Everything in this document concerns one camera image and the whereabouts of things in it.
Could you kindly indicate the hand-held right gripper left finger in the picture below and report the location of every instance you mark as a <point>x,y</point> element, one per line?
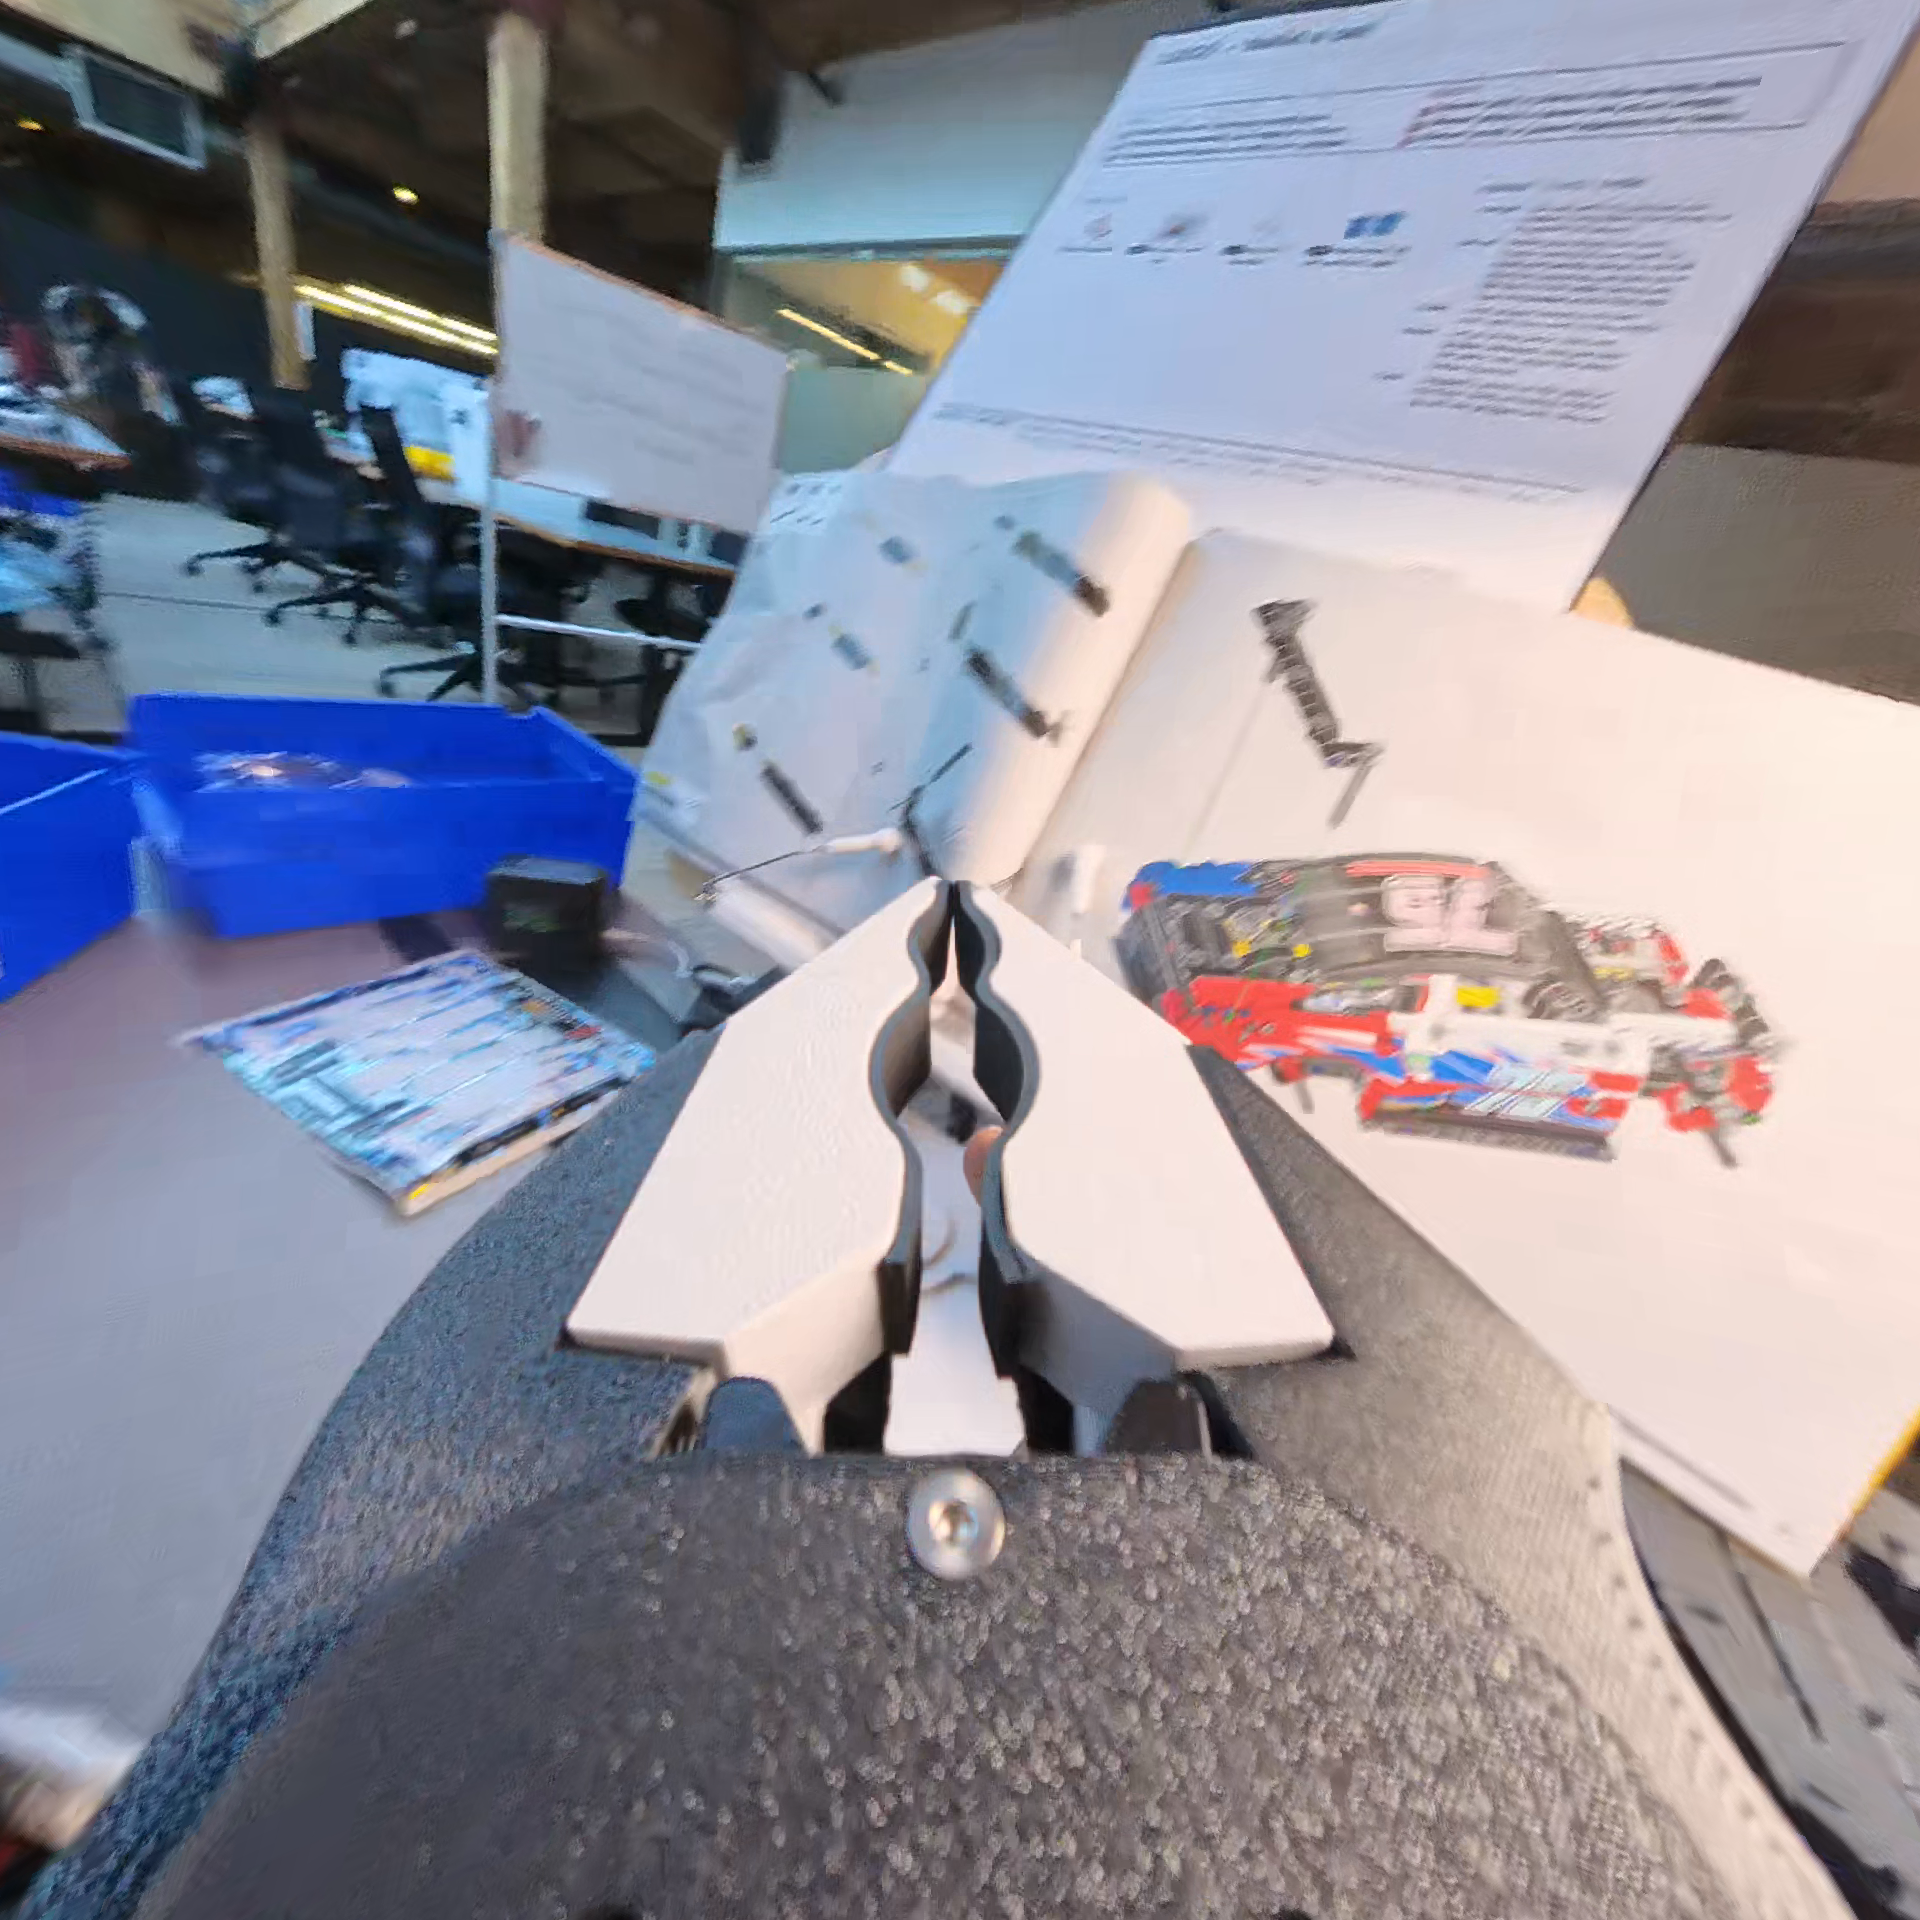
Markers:
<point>751,1171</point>

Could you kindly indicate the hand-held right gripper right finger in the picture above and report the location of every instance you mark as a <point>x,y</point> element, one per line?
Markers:
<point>1154,1200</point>

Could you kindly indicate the open lego instruction booklet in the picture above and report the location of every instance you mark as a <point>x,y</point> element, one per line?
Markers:
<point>1501,750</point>

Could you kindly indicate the small black timer device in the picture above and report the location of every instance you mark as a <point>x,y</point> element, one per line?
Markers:
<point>547,912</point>

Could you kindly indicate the shiny sticker sheet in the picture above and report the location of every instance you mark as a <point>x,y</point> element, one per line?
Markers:
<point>421,1066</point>

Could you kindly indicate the blue plastic bin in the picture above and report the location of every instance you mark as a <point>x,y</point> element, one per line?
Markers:
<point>376,878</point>
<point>61,868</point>

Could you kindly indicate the black office chair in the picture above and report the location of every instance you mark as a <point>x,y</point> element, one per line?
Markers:
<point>278,481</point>
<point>406,556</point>

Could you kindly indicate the white whiteboard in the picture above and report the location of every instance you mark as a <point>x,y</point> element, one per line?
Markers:
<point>629,388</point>

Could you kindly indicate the dark printed box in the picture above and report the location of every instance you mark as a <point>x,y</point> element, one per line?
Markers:
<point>1799,1694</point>

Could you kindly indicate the white printed paper sheet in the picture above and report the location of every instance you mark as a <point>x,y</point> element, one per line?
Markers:
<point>1349,374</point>

